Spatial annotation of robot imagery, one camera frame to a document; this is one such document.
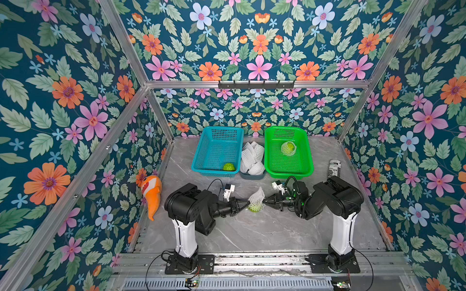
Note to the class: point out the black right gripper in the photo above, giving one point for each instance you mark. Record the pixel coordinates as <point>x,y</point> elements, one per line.
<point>278,200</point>

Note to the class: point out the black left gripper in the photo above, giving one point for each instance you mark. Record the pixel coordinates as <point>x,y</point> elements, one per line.
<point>235,211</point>

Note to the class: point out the white foam net sleeve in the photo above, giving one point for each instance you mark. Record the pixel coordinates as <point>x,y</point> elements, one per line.
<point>257,197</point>
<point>284,144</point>

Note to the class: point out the dark-topped green custard apple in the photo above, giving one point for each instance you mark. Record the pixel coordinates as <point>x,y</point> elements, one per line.
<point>255,207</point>

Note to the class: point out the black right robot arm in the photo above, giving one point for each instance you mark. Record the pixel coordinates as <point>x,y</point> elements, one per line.
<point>344,202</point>

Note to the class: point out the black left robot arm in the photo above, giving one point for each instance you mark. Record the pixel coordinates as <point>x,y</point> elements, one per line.
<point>195,211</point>

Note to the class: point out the grey bin of nets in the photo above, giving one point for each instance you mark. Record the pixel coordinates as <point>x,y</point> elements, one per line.
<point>252,177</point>

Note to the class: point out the green custard apple at edge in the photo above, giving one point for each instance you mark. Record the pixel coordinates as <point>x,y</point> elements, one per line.
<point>229,167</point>

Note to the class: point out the pile of white foam nets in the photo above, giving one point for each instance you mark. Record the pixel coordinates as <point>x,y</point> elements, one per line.
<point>252,158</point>

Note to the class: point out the bright green plastic basket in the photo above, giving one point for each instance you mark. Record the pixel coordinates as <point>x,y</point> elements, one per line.
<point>280,166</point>

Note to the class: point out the teal plastic basket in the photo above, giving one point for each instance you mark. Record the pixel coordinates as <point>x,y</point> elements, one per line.
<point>217,146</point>

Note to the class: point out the striped drink can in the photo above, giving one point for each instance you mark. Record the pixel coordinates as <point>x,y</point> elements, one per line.
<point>334,169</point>

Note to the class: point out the orange clownfish toy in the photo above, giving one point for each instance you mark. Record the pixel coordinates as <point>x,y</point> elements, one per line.
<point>151,189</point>

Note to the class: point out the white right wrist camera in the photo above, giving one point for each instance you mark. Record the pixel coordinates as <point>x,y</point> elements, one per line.
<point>279,187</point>

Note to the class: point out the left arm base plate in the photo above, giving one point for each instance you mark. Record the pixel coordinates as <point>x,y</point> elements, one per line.
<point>198,264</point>

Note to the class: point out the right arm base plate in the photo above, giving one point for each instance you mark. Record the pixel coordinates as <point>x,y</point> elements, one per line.
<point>333,263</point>

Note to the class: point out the black hook rail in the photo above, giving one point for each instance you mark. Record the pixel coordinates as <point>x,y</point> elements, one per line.
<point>247,85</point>

